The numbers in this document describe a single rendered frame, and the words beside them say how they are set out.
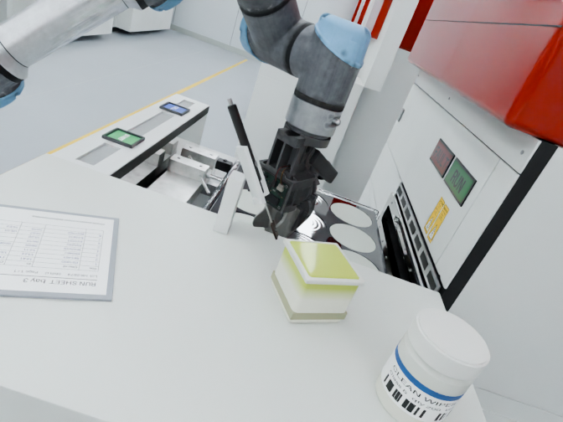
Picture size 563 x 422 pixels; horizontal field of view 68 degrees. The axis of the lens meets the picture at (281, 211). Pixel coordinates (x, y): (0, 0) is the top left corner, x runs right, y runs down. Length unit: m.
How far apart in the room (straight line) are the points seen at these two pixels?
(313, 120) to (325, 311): 0.26
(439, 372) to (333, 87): 0.36
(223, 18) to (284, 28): 8.33
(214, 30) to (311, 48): 8.41
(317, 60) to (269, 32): 0.08
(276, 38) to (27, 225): 0.39
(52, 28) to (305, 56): 0.54
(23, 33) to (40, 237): 0.53
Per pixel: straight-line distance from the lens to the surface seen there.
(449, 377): 0.41
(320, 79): 0.57
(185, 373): 0.40
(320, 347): 0.47
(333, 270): 0.46
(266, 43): 0.62
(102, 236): 0.52
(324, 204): 0.95
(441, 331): 0.42
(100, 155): 0.74
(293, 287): 0.46
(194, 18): 9.09
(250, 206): 0.82
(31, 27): 0.97
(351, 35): 0.56
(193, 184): 0.88
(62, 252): 0.50
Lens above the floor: 1.27
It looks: 26 degrees down
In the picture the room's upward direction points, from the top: 21 degrees clockwise
